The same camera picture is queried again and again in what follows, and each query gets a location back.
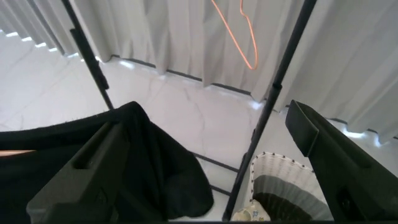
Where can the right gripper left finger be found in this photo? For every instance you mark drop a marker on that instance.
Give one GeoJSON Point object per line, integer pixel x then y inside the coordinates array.
{"type": "Point", "coordinates": [84, 174]}

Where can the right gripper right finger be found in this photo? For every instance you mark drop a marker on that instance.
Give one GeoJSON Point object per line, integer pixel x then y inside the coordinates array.
{"type": "Point", "coordinates": [348, 174]}

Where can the pink clothes hanger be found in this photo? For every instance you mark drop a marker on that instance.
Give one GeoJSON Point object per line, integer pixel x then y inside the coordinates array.
{"type": "Point", "coordinates": [255, 53]}
{"type": "Point", "coordinates": [15, 153]}

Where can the black T-shirt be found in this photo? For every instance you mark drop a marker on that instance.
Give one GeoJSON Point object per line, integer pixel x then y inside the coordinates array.
{"type": "Point", "coordinates": [161, 161]}

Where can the white laundry basket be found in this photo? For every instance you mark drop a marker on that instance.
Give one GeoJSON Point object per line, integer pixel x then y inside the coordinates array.
{"type": "Point", "coordinates": [280, 171]}

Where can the black clothes rack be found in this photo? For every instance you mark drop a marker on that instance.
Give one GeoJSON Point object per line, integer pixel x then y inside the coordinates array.
{"type": "Point", "coordinates": [273, 93]}

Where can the cream printed garment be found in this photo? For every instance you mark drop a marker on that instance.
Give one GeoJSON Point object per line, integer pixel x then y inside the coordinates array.
{"type": "Point", "coordinates": [250, 214]}

